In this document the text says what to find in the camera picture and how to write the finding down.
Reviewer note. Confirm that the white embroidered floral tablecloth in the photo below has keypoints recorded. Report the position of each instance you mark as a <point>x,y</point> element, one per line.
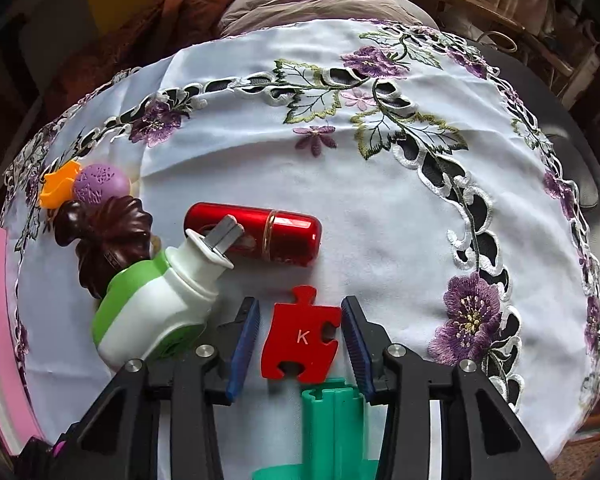
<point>380,210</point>

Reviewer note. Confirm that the red puzzle piece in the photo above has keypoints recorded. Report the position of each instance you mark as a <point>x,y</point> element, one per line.
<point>292,342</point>

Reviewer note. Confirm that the dark brown plastic figure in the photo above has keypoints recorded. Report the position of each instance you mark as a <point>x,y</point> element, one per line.
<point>110,230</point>

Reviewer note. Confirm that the green plastic toy piece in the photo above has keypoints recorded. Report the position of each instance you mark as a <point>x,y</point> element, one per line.
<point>330,435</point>

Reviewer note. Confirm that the green white plug-in device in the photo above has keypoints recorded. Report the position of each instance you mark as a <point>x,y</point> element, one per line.
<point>145,320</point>

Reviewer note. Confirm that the orange plastic piece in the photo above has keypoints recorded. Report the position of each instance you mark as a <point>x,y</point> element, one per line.
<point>55,192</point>

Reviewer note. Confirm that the brown quilted blanket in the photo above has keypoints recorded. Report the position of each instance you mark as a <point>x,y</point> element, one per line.
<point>180,15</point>

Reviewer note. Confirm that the pink white cardboard box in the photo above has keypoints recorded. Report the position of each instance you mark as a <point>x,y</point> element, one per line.
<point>5,350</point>

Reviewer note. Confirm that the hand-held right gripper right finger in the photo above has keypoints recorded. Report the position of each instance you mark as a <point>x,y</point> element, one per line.
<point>357,347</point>

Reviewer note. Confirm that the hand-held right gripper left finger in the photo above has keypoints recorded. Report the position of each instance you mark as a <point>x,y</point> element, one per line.
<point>242,347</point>

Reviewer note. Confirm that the purple textured ball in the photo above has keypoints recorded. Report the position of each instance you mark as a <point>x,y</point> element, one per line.
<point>100,182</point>

